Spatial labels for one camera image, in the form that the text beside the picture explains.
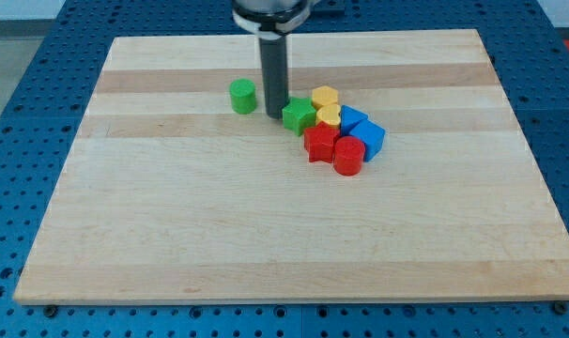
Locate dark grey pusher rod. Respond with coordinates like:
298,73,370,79
259,37,289,119

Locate robot wrist flange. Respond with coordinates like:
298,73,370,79
231,0,320,38

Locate green cylinder block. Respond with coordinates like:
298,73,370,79
229,78,257,115

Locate wooden board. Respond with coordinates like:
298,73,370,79
14,29,569,305

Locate green star block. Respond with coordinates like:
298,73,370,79
282,97,316,136

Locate yellow hexagon block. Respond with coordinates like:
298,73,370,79
311,85,339,110

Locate yellow heart block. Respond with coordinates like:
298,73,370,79
315,104,341,129

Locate red star block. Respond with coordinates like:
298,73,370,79
303,122,340,163

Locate blue triangle block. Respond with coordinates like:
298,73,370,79
340,105,368,136

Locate red cylinder block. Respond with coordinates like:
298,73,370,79
333,136,365,177

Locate blue cube block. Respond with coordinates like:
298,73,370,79
348,120,386,162

